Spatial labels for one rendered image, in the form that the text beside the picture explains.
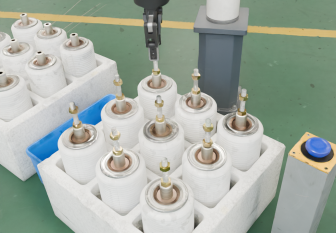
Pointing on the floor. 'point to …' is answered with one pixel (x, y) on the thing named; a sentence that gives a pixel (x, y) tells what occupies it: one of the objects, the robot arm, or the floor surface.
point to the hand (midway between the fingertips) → (155, 47)
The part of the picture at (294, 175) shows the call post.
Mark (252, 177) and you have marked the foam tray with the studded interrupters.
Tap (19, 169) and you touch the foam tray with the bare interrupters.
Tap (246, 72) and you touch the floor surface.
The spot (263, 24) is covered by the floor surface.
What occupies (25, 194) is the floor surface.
